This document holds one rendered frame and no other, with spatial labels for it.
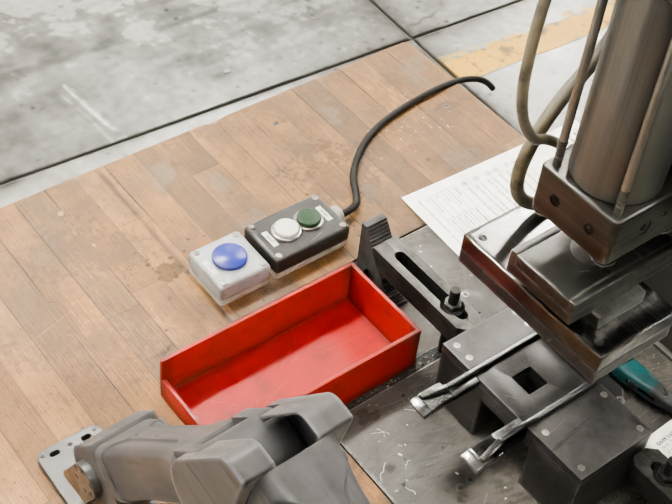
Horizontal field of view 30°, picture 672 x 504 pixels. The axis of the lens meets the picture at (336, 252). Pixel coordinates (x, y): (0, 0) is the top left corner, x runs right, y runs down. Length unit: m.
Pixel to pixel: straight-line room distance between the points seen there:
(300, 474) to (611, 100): 0.38
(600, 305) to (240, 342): 0.41
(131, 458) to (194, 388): 0.31
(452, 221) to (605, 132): 0.56
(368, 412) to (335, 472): 0.52
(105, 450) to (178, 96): 2.08
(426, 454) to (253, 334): 0.22
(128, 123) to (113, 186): 1.48
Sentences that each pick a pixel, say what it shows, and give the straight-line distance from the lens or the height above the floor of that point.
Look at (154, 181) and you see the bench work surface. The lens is 1.55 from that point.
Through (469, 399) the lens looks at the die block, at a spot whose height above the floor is 0.95.
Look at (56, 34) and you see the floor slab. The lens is 3.31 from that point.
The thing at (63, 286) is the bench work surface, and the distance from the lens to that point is 1.44.
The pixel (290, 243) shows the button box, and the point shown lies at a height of 0.93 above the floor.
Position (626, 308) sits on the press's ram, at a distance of 1.15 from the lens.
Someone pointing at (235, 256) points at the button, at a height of 0.94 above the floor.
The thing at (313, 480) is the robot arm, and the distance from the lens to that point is 0.81.
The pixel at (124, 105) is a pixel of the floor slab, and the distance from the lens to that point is 3.07.
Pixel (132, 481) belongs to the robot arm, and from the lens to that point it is 1.06.
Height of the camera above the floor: 1.96
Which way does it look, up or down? 46 degrees down
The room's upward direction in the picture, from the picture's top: 7 degrees clockwise
